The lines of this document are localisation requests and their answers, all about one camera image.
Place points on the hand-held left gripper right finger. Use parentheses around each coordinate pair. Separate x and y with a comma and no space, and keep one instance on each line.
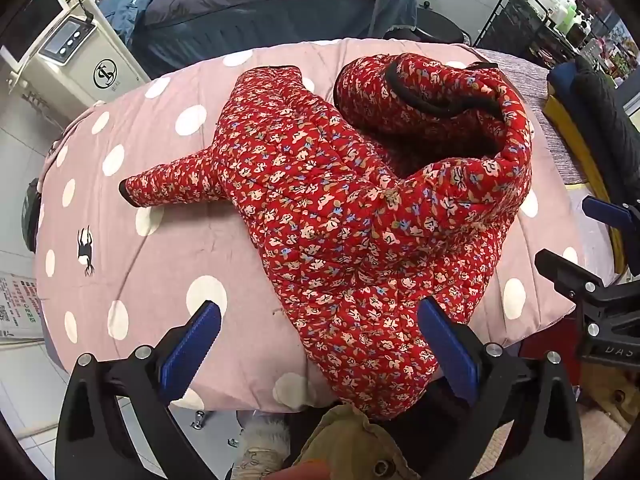
(447,350)

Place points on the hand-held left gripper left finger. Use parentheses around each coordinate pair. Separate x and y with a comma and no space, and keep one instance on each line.
(192,345)

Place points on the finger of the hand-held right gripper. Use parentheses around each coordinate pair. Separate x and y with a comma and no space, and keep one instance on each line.
(607,211)
(565,272)

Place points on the red floral padded jacket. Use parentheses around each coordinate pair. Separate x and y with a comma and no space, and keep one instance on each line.
(325,220)

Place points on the brown object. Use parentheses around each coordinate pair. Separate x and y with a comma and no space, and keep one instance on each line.
(605,390)

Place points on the yellow cloth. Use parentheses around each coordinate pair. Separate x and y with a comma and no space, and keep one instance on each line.
(580,150)

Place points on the pink polka-dot blanket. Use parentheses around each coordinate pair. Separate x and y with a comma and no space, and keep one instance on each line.
(150,260)

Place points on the black garment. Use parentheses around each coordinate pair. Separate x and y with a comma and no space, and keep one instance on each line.
(607,105)

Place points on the grey-purple cloth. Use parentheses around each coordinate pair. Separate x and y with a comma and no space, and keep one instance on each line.
(545,125)

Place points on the fluffy beige slipper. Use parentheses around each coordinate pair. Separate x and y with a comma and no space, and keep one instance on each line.
(262,445)

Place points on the dark blue garment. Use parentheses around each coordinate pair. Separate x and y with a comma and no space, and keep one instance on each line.
(561,85)

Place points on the olive green jacket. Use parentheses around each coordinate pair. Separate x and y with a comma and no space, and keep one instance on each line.
(350,445)

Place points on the printed paper poster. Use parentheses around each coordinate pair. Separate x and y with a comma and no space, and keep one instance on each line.
(17,305)

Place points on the green bottle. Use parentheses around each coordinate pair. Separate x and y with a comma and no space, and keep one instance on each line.
(566,17)

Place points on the black round object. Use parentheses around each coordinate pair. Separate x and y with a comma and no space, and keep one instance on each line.
(30,215)

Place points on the black round stool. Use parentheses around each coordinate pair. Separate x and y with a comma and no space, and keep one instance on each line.
(435,27)

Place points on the white beauty machine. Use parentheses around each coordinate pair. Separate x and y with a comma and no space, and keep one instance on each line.
(80,65)

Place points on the white-framed monitor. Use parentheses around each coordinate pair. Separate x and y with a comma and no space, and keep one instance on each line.
(25,20)

